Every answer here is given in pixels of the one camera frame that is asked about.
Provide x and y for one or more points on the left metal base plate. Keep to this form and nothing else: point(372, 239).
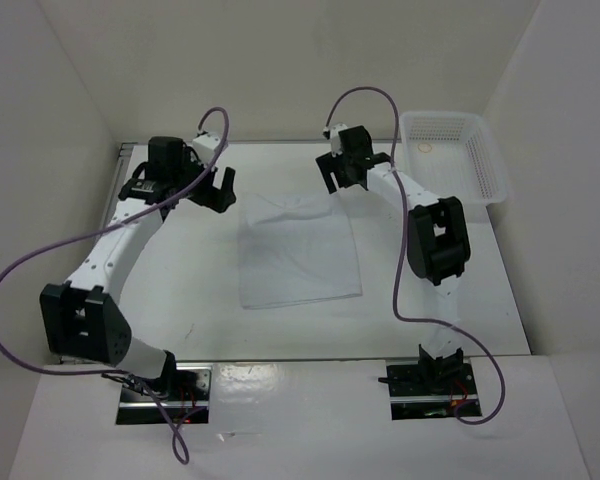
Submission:
point(187, 403)

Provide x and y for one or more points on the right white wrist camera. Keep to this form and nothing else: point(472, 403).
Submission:
point(332, 134)

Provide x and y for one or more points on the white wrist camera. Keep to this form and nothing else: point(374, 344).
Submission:
point(205, 146)
point(332, 134)

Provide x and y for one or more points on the metal base plate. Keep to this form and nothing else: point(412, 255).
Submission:
point(410, 398)
point(187, 403)

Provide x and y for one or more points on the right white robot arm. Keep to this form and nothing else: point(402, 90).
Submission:
point(434, 238)

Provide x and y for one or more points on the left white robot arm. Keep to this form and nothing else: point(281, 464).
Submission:
point(81, 316)

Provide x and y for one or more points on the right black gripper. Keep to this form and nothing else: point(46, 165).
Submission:
point(327, 165)

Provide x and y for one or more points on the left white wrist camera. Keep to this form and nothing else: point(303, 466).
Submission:
point(205, 146)

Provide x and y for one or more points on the white perforated plastic basket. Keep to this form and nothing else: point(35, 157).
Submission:
point(454, 154)

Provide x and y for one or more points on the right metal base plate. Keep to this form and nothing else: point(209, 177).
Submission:
point(410, 398)

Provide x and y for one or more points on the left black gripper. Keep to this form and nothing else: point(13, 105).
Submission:
point(217, 199)

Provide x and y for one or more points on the white skirt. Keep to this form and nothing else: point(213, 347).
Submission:
point(295, 249)

